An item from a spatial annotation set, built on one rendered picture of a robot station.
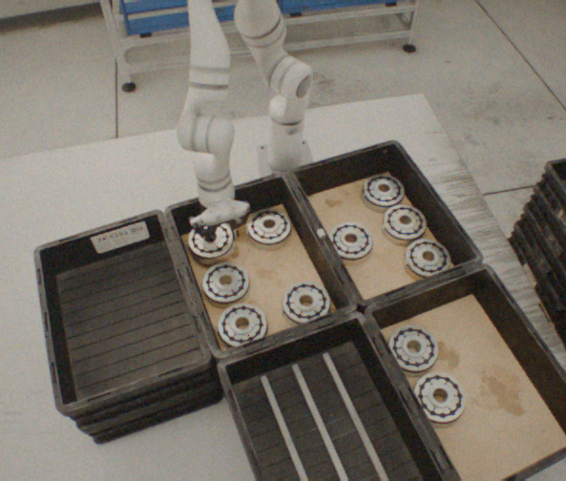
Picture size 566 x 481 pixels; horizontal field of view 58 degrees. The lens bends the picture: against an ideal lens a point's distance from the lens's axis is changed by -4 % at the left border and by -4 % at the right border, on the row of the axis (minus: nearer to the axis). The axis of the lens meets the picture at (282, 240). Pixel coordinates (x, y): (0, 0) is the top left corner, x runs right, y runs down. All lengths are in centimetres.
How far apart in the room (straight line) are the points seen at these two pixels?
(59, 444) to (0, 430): 15
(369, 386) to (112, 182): 97
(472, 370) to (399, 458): 24
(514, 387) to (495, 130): 197
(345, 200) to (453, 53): 221
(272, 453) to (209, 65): 71
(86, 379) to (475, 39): 306
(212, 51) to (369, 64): 234
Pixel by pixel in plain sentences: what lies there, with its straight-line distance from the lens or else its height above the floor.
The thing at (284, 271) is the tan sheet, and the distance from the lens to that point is 121.
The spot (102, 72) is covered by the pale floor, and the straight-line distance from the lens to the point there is 335.
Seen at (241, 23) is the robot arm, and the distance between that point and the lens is 107.
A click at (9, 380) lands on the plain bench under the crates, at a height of 70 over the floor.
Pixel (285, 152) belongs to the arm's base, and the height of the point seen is 86.
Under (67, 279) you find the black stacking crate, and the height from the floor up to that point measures 83.
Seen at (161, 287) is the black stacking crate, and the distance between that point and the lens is 123.
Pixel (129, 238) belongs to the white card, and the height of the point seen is 88.
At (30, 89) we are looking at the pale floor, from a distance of 341.
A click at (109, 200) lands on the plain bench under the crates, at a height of 70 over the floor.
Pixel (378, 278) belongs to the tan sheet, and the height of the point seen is 83.
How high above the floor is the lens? 185
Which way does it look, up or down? 54 degrees down
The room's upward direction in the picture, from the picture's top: 1 degrees counter-clockwise
